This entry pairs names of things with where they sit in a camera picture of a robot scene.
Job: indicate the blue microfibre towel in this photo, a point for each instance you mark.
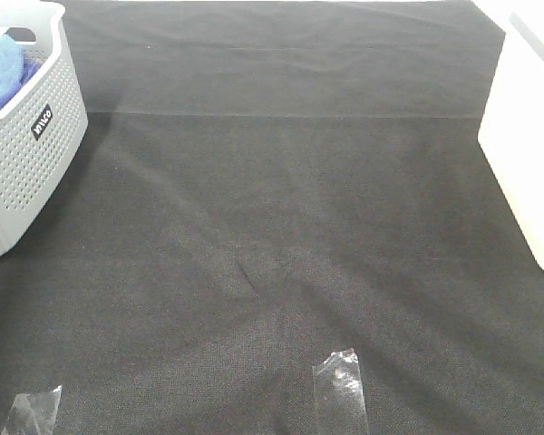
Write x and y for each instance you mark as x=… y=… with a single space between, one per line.
x=15 y=69

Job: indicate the black table cloth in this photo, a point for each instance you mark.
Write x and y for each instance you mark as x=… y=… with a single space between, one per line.
x=261 y=185

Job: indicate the clear tape strip centre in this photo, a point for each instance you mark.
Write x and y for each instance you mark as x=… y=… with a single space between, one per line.
x=339 y=395

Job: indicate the clear tape strip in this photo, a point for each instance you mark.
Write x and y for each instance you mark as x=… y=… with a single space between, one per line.
x=33 y=413
x=339 y=395

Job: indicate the grey perforated plastic basket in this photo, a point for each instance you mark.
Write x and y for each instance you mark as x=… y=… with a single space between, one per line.
x=42 y=127

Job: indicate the white plastic basket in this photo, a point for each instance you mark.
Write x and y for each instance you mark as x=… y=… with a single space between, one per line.
x=511 y=134

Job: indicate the clear tape strip left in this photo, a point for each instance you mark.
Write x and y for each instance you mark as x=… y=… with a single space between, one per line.
x=33 y=413

